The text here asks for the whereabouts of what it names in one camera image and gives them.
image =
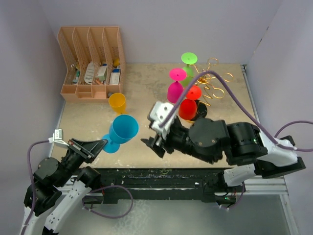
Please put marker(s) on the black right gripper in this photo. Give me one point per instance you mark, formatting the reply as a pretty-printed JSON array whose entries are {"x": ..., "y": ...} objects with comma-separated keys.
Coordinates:
[{"x": 151, "y": 142}]

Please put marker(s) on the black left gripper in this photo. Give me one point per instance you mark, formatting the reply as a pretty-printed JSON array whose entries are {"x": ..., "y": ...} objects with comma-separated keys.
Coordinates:
[{"x": 88, "y": 149}]

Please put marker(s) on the blue wine glass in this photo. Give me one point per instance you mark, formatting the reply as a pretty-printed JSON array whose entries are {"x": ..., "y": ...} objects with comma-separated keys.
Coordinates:
[{"x": 122, "y": 130}]

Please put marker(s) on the yellow wine glass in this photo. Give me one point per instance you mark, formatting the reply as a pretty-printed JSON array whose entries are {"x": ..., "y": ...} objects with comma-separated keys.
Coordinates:
[{"x": 117, "y": 101}]

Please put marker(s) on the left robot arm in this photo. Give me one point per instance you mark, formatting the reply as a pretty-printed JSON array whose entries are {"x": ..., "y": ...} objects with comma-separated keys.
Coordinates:
[{"x": 42, "y": 214}]

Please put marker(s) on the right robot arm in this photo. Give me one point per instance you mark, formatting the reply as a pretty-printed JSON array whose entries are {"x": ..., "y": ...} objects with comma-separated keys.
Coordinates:
[{"x": 247, "y": 150}]

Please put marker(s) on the red wine glass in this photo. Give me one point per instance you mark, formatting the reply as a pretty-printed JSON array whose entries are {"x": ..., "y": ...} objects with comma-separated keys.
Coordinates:
[{"x": 188, "y": 107}]

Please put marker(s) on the pink wine glass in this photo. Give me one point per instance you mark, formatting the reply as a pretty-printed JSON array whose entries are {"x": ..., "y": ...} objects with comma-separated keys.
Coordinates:
[{"x": 175, "y": 89}]

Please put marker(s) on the green wine glass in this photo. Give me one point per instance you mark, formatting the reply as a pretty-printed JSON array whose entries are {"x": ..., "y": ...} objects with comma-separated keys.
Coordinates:
[{"x": 189, "y": 59}]

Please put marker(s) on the white blister pack box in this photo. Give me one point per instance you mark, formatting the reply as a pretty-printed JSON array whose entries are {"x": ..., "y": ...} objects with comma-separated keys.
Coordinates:
[{"x": 115, "y": 77}]

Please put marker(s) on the white medicine box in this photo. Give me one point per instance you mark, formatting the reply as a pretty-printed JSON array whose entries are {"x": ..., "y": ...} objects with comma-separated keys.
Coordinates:
[{"x": 101, "y": 74}]

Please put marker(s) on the peach desk organizer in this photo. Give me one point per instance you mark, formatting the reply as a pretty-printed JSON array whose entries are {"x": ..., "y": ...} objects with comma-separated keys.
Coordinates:
[{"x": 95, "y": 62}]

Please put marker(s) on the yellow small object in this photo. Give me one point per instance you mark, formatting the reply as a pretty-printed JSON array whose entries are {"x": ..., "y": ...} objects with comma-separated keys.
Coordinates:
[{"x": 116, "y": 62}]

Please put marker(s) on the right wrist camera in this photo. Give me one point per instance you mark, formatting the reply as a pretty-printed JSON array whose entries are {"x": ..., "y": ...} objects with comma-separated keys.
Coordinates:
[{"x": 158, "y": 115}]

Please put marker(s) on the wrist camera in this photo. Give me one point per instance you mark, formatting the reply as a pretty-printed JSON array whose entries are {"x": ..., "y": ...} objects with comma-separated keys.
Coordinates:
[
  {"x": 58, "y": 138},
  {"x": 158, "y": 115}
]

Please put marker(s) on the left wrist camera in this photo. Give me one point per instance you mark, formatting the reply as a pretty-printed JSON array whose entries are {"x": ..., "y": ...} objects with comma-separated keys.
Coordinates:
[{"x": 58, "y": 138}]

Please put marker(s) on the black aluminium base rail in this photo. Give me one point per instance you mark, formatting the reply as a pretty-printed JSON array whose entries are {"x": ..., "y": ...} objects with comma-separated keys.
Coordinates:
[{"x": 203, "y": 184}]

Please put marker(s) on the gold wire glass rack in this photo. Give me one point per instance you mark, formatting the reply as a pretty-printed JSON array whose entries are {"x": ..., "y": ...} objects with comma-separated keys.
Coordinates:
[{"x": 209, "y": 91}]

